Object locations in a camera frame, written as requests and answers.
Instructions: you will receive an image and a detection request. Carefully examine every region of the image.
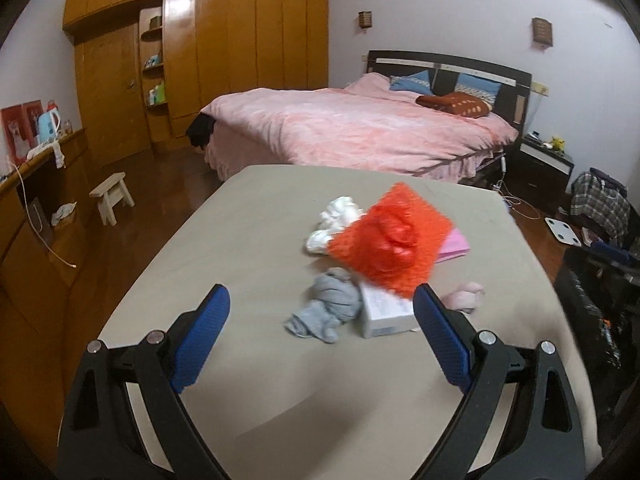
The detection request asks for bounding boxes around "pink cloth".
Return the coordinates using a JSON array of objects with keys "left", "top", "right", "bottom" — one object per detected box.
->
[{"left": 442, "top": 282, "right": 485, "bottom": 314}]

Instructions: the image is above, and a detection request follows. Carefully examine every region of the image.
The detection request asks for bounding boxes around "white small carton box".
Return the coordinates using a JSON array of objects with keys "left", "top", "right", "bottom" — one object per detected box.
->
[{"left": 359, "top": 280, "right": 419, "bottom": 339}]

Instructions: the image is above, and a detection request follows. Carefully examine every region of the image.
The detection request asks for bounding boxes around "orange foam net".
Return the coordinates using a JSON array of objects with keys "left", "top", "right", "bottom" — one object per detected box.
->
[{"left": 328, "top": 182, "right": 454, "bottom": 299}]

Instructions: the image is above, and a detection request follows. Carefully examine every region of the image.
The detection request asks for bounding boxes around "grey balled sock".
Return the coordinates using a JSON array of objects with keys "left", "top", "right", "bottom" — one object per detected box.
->
[{"left": 284, "top": 266, "right": 363, "bottom": 344}]

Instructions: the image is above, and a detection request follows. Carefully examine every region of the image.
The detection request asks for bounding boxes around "white tissue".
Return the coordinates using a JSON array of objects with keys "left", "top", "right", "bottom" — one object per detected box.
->
[{"left": 305, "top": 196, "right": 363, "bottom": 255}]

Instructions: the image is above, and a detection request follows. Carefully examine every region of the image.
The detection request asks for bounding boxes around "pink paper pad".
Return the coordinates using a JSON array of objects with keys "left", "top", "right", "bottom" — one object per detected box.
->
[{"left": 436, "top": 228, "right": 470, "bottom": 263}]

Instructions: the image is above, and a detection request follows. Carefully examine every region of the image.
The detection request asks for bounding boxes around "white bathroom scale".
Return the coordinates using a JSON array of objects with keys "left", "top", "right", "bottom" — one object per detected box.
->
[{"left": 544, "top": 217, "right": 582, "bottom": 247}]

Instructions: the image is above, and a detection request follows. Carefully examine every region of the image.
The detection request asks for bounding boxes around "plaid shirt on chair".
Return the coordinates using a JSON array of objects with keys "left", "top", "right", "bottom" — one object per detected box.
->
[{"left": 570, "top": 168, "right": 631, "bottom": 246}]

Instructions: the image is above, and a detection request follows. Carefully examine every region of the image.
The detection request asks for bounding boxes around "small white wooden stool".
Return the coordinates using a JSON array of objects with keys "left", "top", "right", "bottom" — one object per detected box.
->
[{"left": 89, "top": 171, "right": 136, "bottom": 226}]

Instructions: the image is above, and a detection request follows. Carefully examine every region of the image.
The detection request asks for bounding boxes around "wooden side cabinet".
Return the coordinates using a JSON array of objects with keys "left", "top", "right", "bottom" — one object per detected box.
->
[{"left": 1, "top": 130, "right": 93, "bottom": 419}]

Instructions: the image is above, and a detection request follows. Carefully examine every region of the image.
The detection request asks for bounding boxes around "black bedside nightstand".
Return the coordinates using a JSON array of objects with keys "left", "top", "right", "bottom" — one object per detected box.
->
[{"left": 510, "top": 136, "right": 575, "bottom": 214}]

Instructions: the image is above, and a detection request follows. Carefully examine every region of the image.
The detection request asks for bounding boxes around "yellow plush toy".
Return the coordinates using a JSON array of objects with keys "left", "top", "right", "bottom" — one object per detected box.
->
[{"left": 549, "top": 136, "right": 565, "bottom": 153}]

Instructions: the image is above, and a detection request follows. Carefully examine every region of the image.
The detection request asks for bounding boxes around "black cloth on bed corner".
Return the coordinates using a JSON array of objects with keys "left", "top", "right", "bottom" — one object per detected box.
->
[{"left": 186, "top": 113, "right": 216, "bottom": 150}]

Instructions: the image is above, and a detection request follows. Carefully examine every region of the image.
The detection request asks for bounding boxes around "blue electric kettle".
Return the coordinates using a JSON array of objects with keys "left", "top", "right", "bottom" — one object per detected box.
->
[{"left": 38, "top": 107, "right": 61, "bottom": 144}]

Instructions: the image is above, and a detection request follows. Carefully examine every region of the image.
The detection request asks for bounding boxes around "brown dotted cushion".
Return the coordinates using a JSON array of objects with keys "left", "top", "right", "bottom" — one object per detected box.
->
[{"left": 416, "top": 92, "right": 491, "bottom": 118}]

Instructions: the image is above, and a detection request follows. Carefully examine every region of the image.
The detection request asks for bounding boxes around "dark wooden headboard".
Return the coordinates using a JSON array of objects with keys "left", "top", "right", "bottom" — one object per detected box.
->
[{"left": 367, "top": 50, "right": 533, "bottom": 134}]

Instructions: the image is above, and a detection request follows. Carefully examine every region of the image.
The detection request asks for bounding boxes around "right blue pillow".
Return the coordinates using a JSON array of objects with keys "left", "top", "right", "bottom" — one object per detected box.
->
[{"left": 454, "top": 74, "right": 501, "bottom": 107}]

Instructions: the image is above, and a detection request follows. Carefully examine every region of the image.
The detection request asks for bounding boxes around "blue pillow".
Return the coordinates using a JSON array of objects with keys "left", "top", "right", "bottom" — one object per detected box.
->
[
  {"left": 390, "top": 70, "right": 434, "bottom": 96},
  {"left": 454, "top": 74, "right": 501, "bottom": 107}
]

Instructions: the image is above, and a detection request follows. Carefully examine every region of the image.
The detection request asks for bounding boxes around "pink quilt bed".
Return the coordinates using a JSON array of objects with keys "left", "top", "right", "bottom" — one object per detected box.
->
[{"left": 202, "top": 73, "right": 518, "bottom": 183}]

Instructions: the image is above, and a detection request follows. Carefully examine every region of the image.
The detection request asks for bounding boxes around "left blue pillow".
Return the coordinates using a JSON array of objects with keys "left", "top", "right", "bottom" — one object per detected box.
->
[{"left": 390, "top": 70, "right": 434, "bottom": 96}]

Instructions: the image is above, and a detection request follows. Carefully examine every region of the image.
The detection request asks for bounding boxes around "large wooden wardrobe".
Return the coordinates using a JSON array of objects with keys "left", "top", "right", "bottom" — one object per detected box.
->
[{"left": 63, "top": 0, "right": 329, "bottom": 166}]

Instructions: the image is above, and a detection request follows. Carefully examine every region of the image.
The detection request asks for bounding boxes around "white charger cable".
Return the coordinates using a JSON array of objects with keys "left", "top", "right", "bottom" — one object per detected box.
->
[{"left": 491, "top": 155, "right": 542, "bottom": 221}]

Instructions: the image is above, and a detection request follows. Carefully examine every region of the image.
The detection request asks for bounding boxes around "red picture frame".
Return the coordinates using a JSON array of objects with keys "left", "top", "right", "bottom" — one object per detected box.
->
[{"left": 1, "top": 100, "right": 43, "bottom": 166}]

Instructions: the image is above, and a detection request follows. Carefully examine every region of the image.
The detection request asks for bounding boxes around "right wall lamp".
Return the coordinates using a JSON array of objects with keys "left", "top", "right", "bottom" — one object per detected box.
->
[{"left": 532, "top": 18, "right": 553, "bottom": 48}]

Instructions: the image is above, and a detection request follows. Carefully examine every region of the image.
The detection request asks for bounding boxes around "wall lamp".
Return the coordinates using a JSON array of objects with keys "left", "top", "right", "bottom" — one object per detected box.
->
[
  {"left": 358, "top": 11, "right": 372, "bottom": 30},
  {"left": 532, "top": 18, "right": 553, "bottom": 48}
]

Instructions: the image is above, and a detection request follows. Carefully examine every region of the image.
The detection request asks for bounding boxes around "left wall lamp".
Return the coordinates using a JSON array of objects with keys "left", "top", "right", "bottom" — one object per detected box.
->
[{"left": 358, "top": 11, "right": 372, "bottom": 30}]

